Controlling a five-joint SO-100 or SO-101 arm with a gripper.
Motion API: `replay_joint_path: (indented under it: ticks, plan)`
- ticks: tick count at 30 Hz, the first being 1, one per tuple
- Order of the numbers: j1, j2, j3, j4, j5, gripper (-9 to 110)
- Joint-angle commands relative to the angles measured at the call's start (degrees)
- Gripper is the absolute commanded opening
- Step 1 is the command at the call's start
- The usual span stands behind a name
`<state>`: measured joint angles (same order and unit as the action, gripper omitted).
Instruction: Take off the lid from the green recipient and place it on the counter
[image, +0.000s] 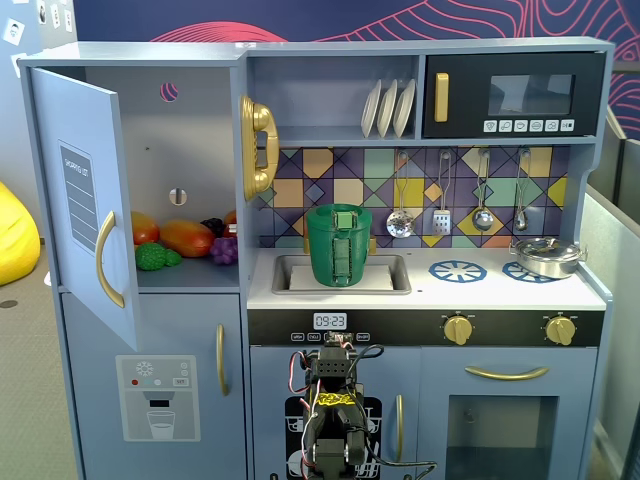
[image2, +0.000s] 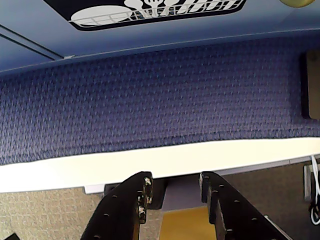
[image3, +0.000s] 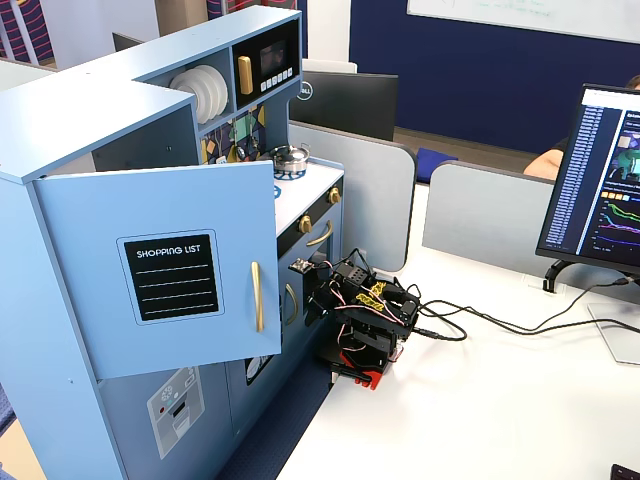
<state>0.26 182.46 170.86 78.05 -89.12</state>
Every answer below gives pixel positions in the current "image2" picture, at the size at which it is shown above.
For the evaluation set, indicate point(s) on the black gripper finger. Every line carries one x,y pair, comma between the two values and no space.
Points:
117,207
237,215

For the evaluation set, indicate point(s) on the yellow flat panel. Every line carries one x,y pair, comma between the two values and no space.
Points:
183,223

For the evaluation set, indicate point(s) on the tan board with dark edge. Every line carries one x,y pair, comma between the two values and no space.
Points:
313,82

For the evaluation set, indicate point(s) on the blue toy kitchen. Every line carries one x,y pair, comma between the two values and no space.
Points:
37,25

